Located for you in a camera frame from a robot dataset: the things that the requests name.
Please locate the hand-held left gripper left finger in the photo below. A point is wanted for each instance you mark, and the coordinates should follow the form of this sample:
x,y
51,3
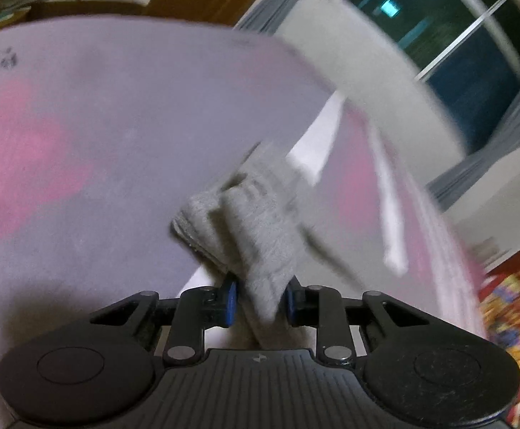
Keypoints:
x,y
229,300

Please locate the window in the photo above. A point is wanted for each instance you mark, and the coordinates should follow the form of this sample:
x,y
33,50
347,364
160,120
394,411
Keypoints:
x,y
456,31

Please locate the grey pants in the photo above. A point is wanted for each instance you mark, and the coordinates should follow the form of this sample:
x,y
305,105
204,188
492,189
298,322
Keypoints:
x,y
260,232

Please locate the striped bed sheet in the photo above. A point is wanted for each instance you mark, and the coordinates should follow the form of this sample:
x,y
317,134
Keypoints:
x,y
108,143

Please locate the grey curtain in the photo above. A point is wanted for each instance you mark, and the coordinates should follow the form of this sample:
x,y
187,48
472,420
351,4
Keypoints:
x,y
506,143
269,6

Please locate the colourful printed cloth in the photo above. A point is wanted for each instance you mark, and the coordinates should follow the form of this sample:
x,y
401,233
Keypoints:
x,y
517,313

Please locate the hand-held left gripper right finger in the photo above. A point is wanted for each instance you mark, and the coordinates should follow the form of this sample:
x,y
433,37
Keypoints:
x,y
289,304

